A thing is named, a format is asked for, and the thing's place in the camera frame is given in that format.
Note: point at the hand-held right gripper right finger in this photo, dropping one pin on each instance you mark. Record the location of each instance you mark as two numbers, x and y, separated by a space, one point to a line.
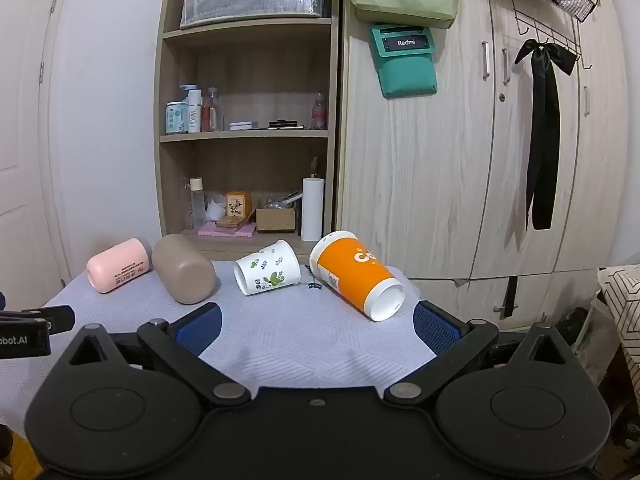
437 327

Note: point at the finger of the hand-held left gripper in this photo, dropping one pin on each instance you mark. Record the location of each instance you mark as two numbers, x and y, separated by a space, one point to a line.
55 317

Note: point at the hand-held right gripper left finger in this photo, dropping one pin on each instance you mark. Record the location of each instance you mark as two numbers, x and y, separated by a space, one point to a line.
197 327

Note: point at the taupe plastic cup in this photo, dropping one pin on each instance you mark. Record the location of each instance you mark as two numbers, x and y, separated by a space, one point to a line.
182 270

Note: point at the pink plastic cup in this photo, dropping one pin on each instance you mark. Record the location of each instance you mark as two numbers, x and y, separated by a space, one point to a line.
117 265

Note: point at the white floral paper cup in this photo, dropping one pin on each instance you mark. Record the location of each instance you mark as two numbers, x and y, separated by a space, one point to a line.
267 267

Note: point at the orange paper cup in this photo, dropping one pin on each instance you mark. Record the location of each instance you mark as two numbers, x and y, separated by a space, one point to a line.
350 270

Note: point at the flat pink box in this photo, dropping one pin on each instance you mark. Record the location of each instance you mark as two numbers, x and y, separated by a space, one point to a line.
220 232

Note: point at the small wooden box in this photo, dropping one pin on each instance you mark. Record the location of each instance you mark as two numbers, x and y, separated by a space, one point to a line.
232 222

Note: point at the clear bottle with beige cap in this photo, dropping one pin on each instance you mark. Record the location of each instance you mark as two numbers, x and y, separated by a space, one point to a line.
196 205

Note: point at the yellow floral box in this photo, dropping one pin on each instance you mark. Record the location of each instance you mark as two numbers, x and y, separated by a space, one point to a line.
238 205

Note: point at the brown cardboard box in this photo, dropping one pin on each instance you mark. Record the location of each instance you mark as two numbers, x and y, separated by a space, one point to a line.
275 220

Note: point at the light wooden wardrobe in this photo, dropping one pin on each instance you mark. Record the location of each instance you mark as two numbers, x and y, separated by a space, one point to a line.
425 170

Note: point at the white paper towel roll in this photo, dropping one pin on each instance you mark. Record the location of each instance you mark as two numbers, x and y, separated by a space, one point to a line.
312 210

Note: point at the white door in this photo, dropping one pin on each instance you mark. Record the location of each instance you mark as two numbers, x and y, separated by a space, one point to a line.
25 135

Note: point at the black and white patterned cloth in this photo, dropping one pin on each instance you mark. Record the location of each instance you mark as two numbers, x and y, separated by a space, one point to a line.
622 305

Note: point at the flat white case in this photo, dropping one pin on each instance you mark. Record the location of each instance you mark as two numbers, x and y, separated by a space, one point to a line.
243 125

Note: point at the light blue jar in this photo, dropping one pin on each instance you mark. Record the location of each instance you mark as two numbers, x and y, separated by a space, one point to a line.
176 119

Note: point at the clear bottle with red liquid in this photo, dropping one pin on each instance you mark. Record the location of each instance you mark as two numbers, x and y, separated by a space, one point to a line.
212 115

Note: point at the white pump bottle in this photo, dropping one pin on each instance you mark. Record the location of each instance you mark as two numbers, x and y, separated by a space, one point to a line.
194 112

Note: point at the flat black case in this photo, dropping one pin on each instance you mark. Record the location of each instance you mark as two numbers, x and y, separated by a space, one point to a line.
286 124

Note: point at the black ribbon bow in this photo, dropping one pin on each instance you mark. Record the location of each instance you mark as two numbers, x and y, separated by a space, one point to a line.
544 125

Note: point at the small pink bottle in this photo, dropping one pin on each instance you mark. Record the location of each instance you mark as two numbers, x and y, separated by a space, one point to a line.
319 115

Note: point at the teal fabric pouch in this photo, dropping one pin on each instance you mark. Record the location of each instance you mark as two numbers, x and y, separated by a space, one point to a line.
405 72

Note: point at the wooden shelf unit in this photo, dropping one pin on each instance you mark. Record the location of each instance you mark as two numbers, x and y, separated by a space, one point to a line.
260 75

